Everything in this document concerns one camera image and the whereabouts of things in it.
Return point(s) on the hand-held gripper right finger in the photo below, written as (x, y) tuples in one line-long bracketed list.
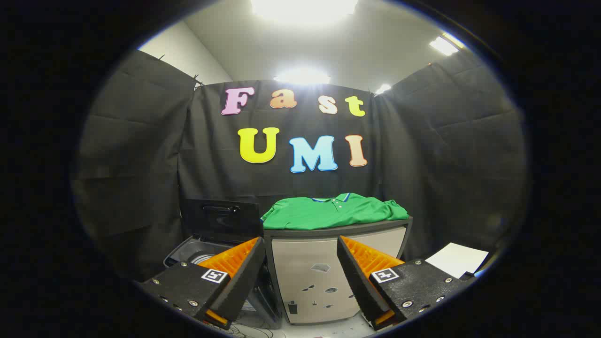
[(357, 281)]

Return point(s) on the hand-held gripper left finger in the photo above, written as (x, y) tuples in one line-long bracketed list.
[(244, 277)]

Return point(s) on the grey washing machine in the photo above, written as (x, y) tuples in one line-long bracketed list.
[(188, 251)]

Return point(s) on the green polo shirt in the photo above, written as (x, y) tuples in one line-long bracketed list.
[(328, 213)]

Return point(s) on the white paper sheet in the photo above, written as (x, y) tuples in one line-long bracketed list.
[(458, 259)]

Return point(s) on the black backdrop cloth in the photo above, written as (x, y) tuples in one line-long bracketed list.
[(141, 164)]

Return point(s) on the ceiling light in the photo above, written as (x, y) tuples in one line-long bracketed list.
[(303, 76), (304, 7), (443, 46), (383, 88)]

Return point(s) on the beige cabinet with dark frame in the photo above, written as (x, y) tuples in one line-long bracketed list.
[(305, 258)]

